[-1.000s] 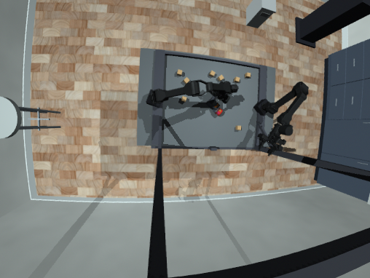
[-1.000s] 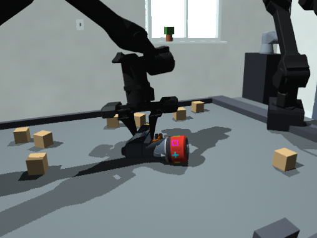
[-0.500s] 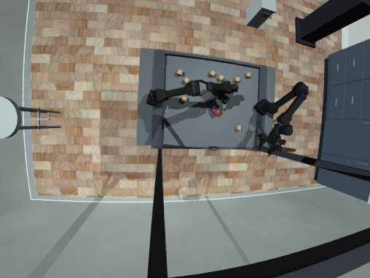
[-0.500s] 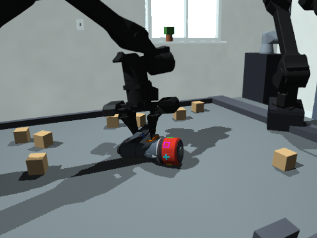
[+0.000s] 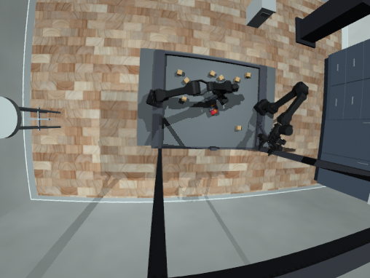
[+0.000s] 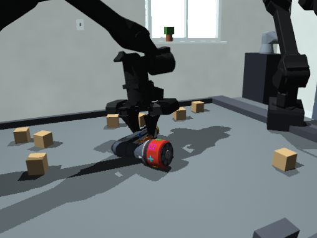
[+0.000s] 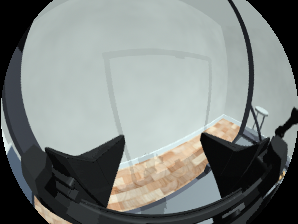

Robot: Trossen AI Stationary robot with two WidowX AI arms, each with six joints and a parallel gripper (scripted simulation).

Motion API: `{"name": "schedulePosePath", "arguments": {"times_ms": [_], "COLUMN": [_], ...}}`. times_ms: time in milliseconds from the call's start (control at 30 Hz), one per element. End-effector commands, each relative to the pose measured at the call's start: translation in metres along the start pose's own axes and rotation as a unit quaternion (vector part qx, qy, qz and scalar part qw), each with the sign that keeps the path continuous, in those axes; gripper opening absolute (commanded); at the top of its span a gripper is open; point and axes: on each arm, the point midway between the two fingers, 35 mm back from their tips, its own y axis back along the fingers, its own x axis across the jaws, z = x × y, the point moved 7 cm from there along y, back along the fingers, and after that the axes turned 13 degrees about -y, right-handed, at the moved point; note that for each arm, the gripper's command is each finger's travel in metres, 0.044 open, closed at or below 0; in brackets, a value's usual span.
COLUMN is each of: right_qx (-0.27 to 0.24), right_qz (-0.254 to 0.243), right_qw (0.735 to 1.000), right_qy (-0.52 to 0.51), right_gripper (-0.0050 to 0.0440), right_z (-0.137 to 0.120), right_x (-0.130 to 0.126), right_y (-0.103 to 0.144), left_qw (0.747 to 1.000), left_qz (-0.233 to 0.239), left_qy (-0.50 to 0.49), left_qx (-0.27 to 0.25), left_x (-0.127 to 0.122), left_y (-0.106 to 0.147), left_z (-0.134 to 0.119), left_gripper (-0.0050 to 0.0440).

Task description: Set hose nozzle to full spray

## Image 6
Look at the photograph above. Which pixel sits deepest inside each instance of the tan cube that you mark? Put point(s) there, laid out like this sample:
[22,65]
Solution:
[43,139]
[113,121]
[197,106]
[22,135]
[141,119]
[37,163]
[284,159]
[180,114]

